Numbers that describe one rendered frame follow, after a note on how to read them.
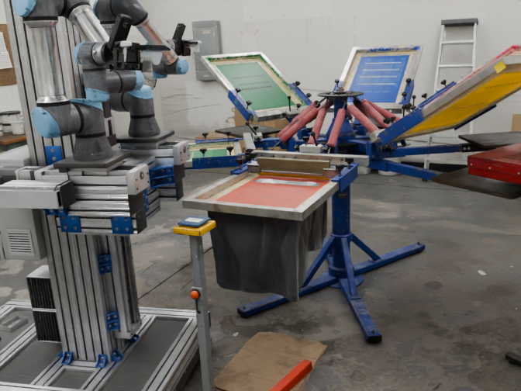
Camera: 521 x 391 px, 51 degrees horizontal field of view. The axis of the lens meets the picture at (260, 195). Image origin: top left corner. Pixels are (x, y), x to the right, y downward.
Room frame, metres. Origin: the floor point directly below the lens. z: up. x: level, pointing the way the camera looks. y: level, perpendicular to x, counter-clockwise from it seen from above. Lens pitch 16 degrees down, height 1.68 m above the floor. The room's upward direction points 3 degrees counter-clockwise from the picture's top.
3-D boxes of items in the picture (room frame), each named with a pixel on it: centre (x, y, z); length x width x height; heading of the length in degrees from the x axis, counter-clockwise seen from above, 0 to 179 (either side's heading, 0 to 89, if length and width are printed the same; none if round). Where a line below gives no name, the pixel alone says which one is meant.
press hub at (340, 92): (3.52, -0.55, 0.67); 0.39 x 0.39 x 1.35
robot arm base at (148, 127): (2.59, 0.54, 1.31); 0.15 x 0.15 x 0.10
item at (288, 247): (2.32, 0.05, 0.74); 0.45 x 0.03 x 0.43; 64
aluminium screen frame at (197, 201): (2.58, -0.08, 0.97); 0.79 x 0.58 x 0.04; 154
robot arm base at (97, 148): (2.11, 0.65, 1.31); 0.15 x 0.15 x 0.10
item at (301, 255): (2.44, -0.24, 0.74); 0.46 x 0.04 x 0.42; 154
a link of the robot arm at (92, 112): (2.11, 0.66, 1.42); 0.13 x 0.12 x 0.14; 141
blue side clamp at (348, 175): (2.67, -0.43, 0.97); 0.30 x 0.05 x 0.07; 154
